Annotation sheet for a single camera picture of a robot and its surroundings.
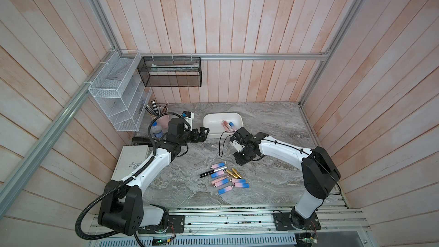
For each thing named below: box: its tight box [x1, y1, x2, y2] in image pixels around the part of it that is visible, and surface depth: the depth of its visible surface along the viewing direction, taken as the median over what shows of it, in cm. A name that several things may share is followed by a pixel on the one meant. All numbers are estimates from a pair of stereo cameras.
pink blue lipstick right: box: [231, 178, 247, 183], surface depth 87 cm
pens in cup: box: [144, 99, 169, 117], surface depth 104 cm
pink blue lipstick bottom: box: [217, 185, 233, 195], surface depth 84 cm
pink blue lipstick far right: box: [232, 182, 250, 189], surface depth 85 cm
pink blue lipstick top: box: [210, 161, 227, 172], surface depth 92 cm
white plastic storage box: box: [203, 112, 245, 139], surface depth 110 cm
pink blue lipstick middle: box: [210, 169, 225, 179], surface depth 89 cm
